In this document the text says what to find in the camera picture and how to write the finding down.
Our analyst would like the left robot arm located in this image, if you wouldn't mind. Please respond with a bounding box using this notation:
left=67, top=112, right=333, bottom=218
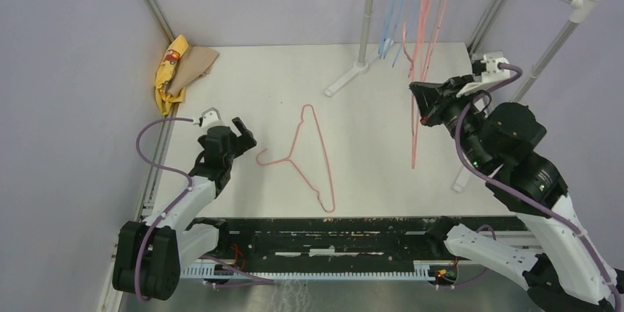
left=111, top=108, right=257, bottom=302

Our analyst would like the blue wire hanger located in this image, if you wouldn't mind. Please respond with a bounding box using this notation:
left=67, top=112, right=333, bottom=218
left=391, top=0, right=437, bottom=68
left=384, top=0, right=403, bottom=59
left=378, top=0, right=396, bottom=59

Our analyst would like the pink wire hanger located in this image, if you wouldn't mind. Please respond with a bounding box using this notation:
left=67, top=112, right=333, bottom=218
left=411, top=96, right=419, bottom=169
left=402, top=0, right=432, bottom=82
left=420, top=0, right=449, bottom=81
left=255, top=104, right=336, bottom=214

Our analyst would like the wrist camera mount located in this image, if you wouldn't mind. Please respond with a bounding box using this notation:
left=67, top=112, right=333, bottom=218
left=193, top=107, right=224, bottom=130
left=456, top=51, right=511, bottom=98

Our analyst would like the yellow patterned cloth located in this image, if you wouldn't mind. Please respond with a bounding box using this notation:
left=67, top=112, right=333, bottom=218
left=154, top=35, right=189, bottom=116

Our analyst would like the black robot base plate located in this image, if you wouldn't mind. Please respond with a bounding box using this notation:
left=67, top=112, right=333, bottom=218
left=185, top=216, right=475, bottom=274

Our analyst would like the beige cloth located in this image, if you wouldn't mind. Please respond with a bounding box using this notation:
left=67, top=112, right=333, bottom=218
left=166, top=46, right=219, bottom=96

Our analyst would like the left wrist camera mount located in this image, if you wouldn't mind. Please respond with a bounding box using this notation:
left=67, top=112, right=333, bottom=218
left=193, top=107, right=224, bottom=130

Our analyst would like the white clothes rack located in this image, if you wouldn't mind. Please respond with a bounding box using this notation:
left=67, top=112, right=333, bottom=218
left=324, top=0, right=607, bottom=193

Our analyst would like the white slotted cable duct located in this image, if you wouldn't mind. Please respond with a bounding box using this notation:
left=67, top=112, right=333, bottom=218
left=180, top=260, right=448, bottom=283

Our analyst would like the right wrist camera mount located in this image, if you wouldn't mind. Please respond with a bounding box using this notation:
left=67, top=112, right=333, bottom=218
left=456, top=51, right=511, bottom=98

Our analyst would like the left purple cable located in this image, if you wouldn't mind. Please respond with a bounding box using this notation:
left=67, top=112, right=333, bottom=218
left=134, top=117, right=274, bottom=303

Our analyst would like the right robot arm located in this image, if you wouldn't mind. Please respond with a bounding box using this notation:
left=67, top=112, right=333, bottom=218
left=409, top=75, right=623, bottom=311

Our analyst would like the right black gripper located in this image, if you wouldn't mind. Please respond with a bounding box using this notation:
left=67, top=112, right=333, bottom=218
left=411, top=72, right=493, bottom=170

